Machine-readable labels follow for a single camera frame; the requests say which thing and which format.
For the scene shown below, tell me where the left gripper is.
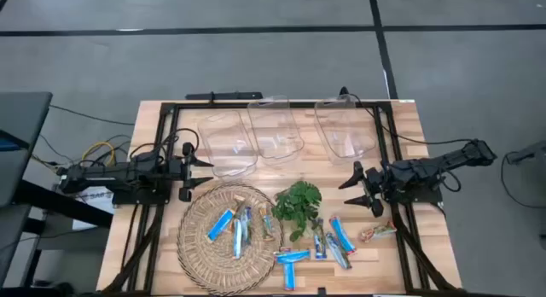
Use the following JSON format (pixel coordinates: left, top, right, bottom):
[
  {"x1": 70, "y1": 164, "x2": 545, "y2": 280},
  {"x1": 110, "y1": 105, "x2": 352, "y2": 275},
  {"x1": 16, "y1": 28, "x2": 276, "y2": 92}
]
[{"x1": 166, "y1": 142, "x2": 214, "y2": 203}]

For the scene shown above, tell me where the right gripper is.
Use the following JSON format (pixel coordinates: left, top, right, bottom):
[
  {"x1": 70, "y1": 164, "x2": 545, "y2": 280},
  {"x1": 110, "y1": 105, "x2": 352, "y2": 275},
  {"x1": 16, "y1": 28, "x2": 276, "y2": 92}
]
[{"x1": 339, "y1": 160, "x2": 392, "y2": 218}]

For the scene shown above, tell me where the multicoloured granola bar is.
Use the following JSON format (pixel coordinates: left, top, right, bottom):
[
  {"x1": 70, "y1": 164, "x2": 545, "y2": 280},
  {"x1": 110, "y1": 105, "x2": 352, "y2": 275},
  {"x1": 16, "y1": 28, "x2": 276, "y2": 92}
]
[{"x1": 357, "y1": 221, "x2": 398, "y2": 243}]

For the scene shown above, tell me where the dark and blue granola bar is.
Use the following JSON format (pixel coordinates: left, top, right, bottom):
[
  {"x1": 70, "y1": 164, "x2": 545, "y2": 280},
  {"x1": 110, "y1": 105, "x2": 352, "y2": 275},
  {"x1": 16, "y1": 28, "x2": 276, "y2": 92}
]
[{"x1": 312, "y1": 218, "x2": 328, "y2": 261}]

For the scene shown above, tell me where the pale blue granola bar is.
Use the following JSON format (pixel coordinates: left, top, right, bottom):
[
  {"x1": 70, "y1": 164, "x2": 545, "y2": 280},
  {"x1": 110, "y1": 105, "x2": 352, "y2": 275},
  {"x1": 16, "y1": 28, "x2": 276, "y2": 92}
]
[{"x1": 233, "y1": 218, "x2": 243, "y2": 260}]

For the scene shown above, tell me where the clear plastic bin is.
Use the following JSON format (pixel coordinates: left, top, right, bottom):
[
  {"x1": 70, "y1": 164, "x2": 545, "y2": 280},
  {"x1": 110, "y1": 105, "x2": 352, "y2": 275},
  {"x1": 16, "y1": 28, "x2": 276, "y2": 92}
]
[
  {"x1": 314, "y1": 94, "x2": 379, "y2": 166},
  {"x1": 247, "y1": 95, "x2": 305, "y2": 166},
  {"x1": 196, "y1": 109, "x2": 258, "y2": 178}
]

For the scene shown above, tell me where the green leafy plant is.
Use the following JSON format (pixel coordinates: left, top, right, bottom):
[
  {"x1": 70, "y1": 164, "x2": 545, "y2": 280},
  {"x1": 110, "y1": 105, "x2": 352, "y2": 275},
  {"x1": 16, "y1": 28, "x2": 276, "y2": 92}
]
[{"x1": 271, "y1": 180, "x2": 323, "y2": 243}]

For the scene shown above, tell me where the round woven placemat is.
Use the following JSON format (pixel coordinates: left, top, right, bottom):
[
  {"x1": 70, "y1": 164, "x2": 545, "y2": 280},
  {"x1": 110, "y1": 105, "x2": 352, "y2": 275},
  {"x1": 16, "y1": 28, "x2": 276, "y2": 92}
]
[{"x1": 177, "y1": 182, "x2": 285, "y2": 296}]

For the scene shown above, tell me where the white printed box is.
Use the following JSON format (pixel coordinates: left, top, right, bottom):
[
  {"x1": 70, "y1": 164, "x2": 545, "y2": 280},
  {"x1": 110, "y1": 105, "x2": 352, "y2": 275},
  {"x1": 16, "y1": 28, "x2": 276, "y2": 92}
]
[{"x1": 71, "y1": 185, "x2": 115, "y2": 232}]

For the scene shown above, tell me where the black desk beam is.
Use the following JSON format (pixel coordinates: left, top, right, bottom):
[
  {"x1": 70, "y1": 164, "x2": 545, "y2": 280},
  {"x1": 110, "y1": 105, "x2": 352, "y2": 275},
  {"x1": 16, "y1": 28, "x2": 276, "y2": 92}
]
[{"x1": 16, "y1": 179, "x2": 114, "y2": 229}]

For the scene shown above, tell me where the grey desk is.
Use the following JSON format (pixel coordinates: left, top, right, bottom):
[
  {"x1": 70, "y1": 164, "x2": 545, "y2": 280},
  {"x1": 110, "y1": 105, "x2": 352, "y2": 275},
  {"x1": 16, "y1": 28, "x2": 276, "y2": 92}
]
[{"x1": 0, "y1": 90, "x2": 54, "y2": 285}]

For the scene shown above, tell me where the black aluminium frame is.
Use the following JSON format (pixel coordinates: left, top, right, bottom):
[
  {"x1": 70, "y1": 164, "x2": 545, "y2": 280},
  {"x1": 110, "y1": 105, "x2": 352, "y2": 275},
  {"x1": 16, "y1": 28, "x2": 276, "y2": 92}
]
[{"x1": 100, "y1": 99, "x2": 462, "y2": 296}]

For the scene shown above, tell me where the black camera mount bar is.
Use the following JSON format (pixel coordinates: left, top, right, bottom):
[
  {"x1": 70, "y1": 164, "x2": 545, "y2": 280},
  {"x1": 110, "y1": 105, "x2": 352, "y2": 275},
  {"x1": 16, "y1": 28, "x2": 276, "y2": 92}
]
[{"x1": 185, "y1": 90, "x2": 264, "y2": 102}]

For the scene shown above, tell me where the yellow floor cable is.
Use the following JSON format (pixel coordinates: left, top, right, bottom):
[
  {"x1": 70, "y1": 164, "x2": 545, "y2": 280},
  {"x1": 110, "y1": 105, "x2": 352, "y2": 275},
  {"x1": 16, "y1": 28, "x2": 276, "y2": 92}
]
[{"x1": 80, "y1": 141, "x2": 117, "y2": 168}]

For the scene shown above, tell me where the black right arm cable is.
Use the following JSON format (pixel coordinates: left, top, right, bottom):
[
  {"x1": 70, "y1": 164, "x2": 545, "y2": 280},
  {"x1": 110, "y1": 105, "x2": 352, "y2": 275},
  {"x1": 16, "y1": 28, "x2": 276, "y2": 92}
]
[{"x1": 340, "y1": 86, "x2": 475, "y2": 147}]

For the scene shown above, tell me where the thin black floor cable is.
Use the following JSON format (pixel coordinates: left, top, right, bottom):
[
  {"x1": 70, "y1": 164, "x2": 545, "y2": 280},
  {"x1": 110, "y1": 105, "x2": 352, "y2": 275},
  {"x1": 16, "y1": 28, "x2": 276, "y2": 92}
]
[{"x1": 49, "y1": 103, "x2": 137, "y2": 127}]

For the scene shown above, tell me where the black looped floor cable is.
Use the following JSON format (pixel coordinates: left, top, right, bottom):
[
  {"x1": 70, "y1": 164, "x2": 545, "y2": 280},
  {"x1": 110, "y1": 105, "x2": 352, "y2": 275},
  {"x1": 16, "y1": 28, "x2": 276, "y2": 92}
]
[{"x1": 500, "y1": 150, "x2": 546, "y2": 211}]

